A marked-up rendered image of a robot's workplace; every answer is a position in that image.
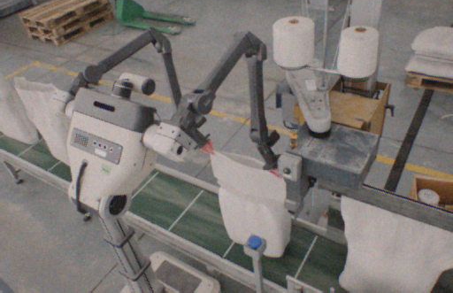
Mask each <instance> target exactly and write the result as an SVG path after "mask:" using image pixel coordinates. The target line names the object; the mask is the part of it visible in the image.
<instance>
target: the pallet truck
mask: <svg viewBox="0 0 453 293"><path fill-rule="evenodd" d="M115 8H116V11H117V18H118V20H119V22H120V23H121V25H124V26H128V27H139V28H144V29H149V28H150V27H154V28H155V29H157V30H158V31H162V32H166V33H172V34H174V33H179V32H180V31H181V29H180V27H175V26H171V25H168V24H163V23H153V22H149V21H144V20H135V19H137V18H138V17H146V18H151V19H160V20H170V21H174V22H180V23H187V24H193V22H194V21H196V20H195V19H193V18H190V17H187V16H182V15H177V14H166V13H162V12H152V11H145V10H144V9H143V6H141V5H140V4H138V3H137V2H135V1H134V0H115Z"/></svg>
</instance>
